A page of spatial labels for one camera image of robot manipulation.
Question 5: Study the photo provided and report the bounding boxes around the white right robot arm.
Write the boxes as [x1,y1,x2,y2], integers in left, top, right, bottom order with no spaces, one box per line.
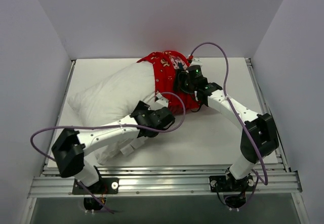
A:
[174,65,279,190]

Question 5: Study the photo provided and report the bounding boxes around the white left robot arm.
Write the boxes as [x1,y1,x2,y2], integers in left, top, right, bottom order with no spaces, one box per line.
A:
[52,101,175,193]

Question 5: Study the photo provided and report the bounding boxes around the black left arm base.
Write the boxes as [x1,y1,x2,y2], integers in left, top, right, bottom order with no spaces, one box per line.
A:
[72,177,119,195]

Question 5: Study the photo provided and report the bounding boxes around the aluminium side rail right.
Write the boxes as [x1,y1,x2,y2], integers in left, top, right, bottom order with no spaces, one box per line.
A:
[245,58,292,172]

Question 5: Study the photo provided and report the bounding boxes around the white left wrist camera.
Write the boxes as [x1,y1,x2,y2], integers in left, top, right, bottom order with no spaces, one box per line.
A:
[151,93,169,110]

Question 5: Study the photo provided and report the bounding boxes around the aluminium side rail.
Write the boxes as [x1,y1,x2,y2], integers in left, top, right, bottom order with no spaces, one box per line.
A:
[245,58,292,172]
[42,59,76,174]

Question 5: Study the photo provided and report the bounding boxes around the aluminium side rail left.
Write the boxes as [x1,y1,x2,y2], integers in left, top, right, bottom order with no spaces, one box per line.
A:
[42,59,76,174]

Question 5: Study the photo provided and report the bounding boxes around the aluminium front mounting rail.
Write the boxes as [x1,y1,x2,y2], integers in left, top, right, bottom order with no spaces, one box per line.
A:
[28,164,302,198]

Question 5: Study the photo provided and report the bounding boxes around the red printed pillowcase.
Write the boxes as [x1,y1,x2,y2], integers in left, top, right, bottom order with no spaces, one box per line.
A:
[138,50,203,112]

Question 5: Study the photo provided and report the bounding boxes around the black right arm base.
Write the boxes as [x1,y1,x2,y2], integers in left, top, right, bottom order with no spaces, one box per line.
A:
[209,174,255,193]

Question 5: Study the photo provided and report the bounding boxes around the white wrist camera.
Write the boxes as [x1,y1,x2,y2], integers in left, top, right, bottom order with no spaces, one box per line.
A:
[187,55,203,67]
[151,93,169,110]

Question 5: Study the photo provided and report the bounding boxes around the white pillow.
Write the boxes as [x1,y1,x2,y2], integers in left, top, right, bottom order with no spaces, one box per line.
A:
[67,61,157,166]

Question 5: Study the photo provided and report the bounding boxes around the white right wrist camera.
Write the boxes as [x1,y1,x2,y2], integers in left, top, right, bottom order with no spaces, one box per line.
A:
[187,55,203,67]

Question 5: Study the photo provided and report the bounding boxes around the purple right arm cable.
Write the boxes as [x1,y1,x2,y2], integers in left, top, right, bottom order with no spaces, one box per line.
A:
[189,41,269,186]

